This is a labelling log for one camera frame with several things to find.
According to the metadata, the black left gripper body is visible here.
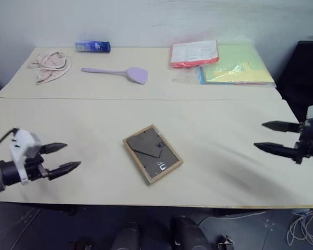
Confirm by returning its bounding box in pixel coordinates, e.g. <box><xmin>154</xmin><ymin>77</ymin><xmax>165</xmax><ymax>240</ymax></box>
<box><xmin>24</xmin><ymin>146</ymin><xmax>52</xmax><ymax>182</ymax></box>

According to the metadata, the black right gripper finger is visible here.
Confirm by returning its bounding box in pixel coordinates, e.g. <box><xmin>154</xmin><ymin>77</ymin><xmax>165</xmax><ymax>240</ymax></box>
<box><xmin>253</xmin><ymin>142</ymin><xmax>297</xmax><ymax>160</ymax></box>
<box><xmin>261</xmin><ymin>120</ymin><xmax>301</xmax><ymax>133</ymax></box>

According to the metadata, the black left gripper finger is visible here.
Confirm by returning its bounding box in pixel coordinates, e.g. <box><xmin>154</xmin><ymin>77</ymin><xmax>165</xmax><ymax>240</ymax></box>
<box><xmin>43</xmin><ymin>142</ymin><xmax>68</xmax><ymax>155</ymax></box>
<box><xmin>47</xmin><ymin>161</ymin><xmax>82</xmax><ymax>181</ymax></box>

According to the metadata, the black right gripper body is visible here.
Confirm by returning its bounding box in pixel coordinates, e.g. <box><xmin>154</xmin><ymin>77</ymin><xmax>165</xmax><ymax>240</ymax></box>
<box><xmin>293</xmin><ymin>122</ymin><xmax>313</xmax><ymax>165</ymax></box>

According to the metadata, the black chair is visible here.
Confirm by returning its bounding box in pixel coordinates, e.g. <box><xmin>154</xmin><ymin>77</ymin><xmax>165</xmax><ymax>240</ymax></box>
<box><xmin>275</xmin><ymin>39</ymin><xmax>313</xmax><ymax>122</ymax></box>

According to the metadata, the colourful paper folder stack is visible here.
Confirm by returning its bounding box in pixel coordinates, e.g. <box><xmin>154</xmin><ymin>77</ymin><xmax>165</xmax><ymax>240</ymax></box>
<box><xmin>198</xmin><ymin>62</ymin><xmax>276</xmax><ymax>86</ymax></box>

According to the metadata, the pink patterned cloth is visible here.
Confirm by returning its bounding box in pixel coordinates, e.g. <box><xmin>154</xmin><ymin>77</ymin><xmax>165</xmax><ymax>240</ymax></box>
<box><xmin>27</xmin><ymin>51</ymin><xmax>73</xmax><ymax>85</ymax></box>

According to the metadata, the green paper sheet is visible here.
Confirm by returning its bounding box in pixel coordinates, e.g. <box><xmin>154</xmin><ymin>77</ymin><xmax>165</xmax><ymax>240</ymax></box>
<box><xmin>217</xmin><ymin>43</ymin><xmax>264</xmax><ymax>71</ymax></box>

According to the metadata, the dark rounded robot leg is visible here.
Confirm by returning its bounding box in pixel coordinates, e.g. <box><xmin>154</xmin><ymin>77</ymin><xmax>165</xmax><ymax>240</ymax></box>
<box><xmin>170</xmin><ymin>216</ymin><xmax>212</xmax><ymax>250</ymax></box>
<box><xmin>110</xmin><ymin>221</ymin><xmax>141</xmax><ymax>250</ymax></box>

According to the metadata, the clear plastic bag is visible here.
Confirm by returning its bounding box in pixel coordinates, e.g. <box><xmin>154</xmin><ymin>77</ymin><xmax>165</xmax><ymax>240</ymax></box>
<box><xmin>171</xmin><ymin>68</ymin><xmax>201</xmax><ymax>84</ymax></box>

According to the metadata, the purple silicone spatula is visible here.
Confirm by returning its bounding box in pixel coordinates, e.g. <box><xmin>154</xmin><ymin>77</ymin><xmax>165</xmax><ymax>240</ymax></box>
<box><xmin>80</xmin><ymin>67</ymin><xmax>149</xmax><ymax>85</ymax></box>

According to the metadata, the blue cylindrical can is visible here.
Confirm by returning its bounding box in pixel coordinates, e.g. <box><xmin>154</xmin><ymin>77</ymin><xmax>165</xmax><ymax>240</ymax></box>
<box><xmin>75</xmin><ymin>40</ymin><xmax>111</xmax><ymax>55</ymax></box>

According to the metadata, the red document pouch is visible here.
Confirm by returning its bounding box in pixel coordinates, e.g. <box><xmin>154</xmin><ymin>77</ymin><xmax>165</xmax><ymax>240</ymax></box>
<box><xmin>168</xmin><ymin>39</ymin><xmax>220</xmax><ymax>69</ymax></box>

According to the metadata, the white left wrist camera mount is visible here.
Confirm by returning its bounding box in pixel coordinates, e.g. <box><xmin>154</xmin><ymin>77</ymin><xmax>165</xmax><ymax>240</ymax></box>
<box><xmin>9</xmin><ymin>128</ymin><xmax>42</xmax><ymax>185</ymax></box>

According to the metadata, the white cable bundle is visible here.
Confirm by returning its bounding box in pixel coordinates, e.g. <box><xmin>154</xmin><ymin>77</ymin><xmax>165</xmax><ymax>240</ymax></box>
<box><xmin>286</xmin><ymin>210</ymin><xmax>313</xmax><ymax>246</ymax></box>

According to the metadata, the wooden picture frame face-down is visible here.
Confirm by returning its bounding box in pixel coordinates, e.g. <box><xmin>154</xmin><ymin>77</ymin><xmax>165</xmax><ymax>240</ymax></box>
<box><xmin>122</xmin><ymin>124</ymin><xmax>184</xmax><ymax>185</ymax></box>

